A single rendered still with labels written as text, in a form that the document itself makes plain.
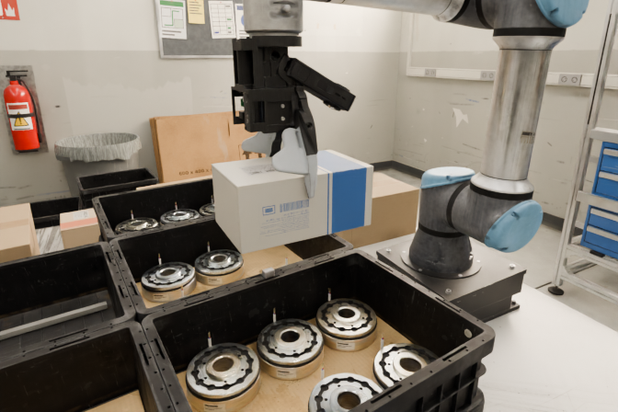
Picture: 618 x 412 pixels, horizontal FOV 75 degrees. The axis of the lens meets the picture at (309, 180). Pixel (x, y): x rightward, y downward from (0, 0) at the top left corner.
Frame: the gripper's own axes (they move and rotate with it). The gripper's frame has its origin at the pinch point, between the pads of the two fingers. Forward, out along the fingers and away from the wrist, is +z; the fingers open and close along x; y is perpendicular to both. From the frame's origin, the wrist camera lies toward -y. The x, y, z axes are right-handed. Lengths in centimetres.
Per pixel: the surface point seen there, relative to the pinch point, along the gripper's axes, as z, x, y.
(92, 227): 34, -84, 30
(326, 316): 24.6, 0.3, -5.6
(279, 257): 27.8, -28.3, -9.4
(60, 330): 27.6, -21.7, 34.7
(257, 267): 27.8, -26.1, -3.3
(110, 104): 20, -314, 12
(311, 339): 24.5, 4.3, -0.7
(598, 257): 83, -44, -191
